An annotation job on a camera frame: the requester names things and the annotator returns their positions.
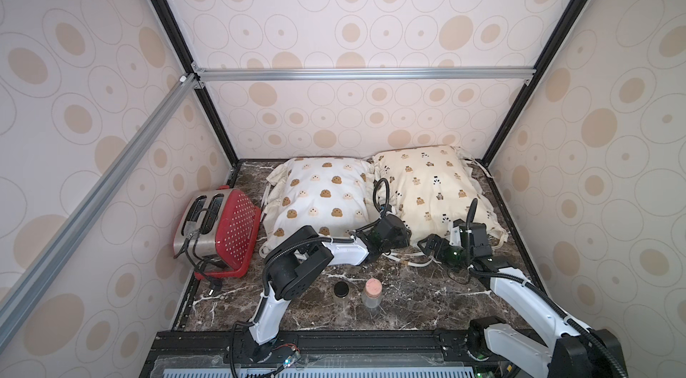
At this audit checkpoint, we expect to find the cream pillow bear panda print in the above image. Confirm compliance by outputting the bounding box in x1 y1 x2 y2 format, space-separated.
373 146 508 247

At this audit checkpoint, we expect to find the white pillow brown bear print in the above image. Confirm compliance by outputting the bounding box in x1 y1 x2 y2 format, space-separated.
260 158 379 258

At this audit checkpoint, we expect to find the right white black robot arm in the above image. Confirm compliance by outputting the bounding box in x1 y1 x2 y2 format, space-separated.
418 220 628 377

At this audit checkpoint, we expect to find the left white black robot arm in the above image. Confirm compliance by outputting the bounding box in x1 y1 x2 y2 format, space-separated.
248 215 411 347

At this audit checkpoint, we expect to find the pink lid glass jar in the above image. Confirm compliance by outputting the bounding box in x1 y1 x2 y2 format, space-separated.
362 278 382 309

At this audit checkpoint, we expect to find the black lid glass jar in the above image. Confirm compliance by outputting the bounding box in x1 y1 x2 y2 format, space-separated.
332 281 350 310

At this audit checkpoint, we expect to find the horizontal silver aluminium bar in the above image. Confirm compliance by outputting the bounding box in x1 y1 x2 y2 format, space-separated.
197 66 536 83

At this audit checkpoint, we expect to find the red silver toaster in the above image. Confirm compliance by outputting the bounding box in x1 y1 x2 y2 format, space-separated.
173 185 261 280

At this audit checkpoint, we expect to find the diagonal silver aluminium bar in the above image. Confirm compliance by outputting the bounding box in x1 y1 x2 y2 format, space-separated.
1 74 199 349

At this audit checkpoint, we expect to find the black toaster power cord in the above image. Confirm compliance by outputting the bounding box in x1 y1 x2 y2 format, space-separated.
173 230 225 296

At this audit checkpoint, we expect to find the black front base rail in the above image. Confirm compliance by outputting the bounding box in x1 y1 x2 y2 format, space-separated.
139 329 523 377

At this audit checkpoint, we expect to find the right black frame post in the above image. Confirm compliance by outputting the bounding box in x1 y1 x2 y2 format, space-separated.
480 0 590 167

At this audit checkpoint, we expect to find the black frame post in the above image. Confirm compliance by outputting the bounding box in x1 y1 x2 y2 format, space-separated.
150 0 239 168
480 0 590 167

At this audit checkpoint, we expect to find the left black frame post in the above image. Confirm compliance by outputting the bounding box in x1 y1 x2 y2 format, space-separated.
150 0 239 168

